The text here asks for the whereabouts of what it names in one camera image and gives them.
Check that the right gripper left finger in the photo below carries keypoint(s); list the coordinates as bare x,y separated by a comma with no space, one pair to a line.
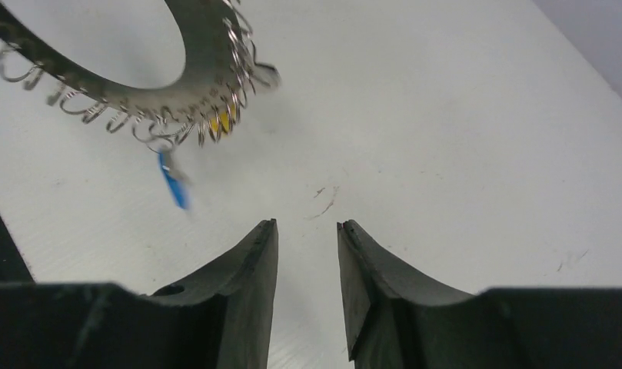
219,316

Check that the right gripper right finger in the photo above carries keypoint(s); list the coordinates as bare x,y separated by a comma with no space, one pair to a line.
398,317

